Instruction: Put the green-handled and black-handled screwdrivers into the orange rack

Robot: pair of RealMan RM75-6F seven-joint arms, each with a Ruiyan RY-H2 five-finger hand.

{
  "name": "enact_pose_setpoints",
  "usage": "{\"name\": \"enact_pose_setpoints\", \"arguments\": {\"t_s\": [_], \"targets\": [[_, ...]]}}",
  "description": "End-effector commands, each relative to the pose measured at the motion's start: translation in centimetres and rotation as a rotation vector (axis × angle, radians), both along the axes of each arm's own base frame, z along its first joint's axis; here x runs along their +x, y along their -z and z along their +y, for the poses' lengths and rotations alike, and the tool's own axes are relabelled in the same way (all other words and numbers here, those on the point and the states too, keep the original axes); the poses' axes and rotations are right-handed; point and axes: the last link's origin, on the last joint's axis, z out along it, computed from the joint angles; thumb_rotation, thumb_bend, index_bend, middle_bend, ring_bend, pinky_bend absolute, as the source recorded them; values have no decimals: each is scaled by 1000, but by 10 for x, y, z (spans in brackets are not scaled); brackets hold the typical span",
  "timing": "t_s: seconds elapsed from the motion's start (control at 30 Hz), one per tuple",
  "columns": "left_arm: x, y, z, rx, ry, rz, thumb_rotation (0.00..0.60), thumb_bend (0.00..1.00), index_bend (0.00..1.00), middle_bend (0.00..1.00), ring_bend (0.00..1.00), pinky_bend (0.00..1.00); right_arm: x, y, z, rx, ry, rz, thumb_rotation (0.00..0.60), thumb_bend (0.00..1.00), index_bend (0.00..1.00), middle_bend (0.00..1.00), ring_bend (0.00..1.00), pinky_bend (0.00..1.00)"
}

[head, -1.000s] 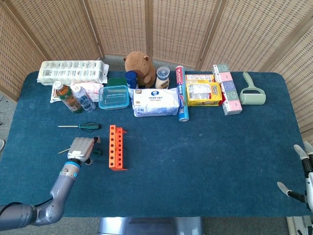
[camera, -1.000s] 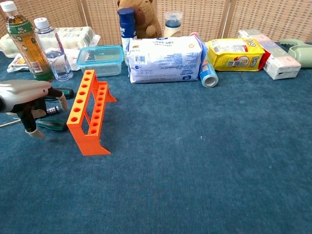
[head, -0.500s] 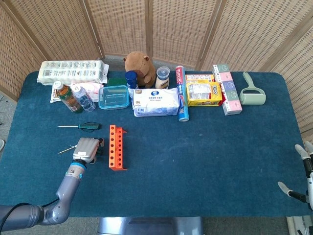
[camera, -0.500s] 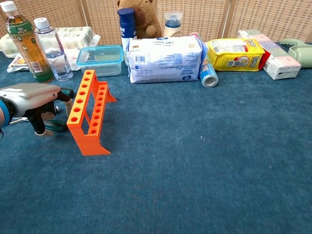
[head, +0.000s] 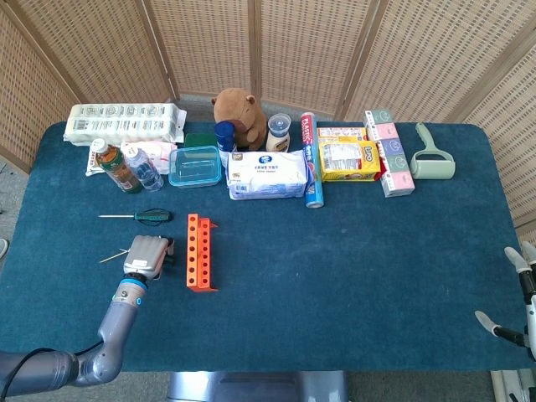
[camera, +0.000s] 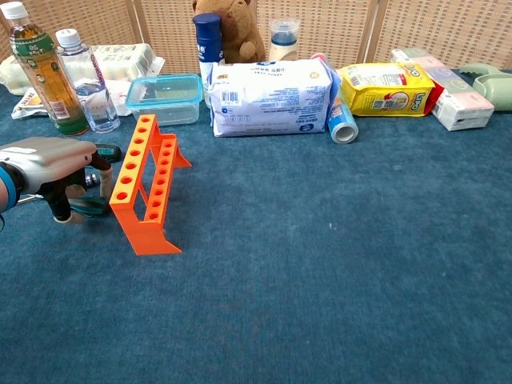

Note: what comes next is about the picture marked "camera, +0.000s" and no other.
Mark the clear water bottle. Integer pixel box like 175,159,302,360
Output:
54,27,122,134

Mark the left robot hand silver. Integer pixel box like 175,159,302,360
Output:
0,136,115,225

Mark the plastic wrap roll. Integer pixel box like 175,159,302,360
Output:
311,53,360,145

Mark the long green-handled screwdriver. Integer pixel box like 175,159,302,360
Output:
94,143,123,164

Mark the blue felt table cover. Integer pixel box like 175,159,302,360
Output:
0,67,512,384

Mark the blue-capped spray can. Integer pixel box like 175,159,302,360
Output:
192,12,226,108

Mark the yellow biscuit bag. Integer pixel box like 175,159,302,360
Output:
338,62,445,118

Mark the wicker folding screen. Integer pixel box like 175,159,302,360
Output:
0,0,512,75

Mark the orange tool rack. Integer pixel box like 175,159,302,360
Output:
108,114,193,257

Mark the white wet wipes pack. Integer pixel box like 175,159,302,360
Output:
208,58,335,138

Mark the short green-handled screwdriver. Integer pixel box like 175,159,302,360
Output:
68,194,112,218

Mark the brown capybara plush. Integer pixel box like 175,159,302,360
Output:
191,0,267,65

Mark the mayonnaise bottle clear cap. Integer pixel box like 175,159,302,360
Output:
266,18,301,62

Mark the white toilet paper pack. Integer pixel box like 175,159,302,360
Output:
0,42,166,97

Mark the clear container blue lid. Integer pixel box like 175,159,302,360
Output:
125,73,204,127

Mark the green lint roller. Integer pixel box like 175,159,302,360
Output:
458,62,512,112

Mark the green tea bottle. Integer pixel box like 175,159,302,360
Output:
0,1,90,137

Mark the pink green tissue pack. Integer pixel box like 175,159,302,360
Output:
390,47,496,132

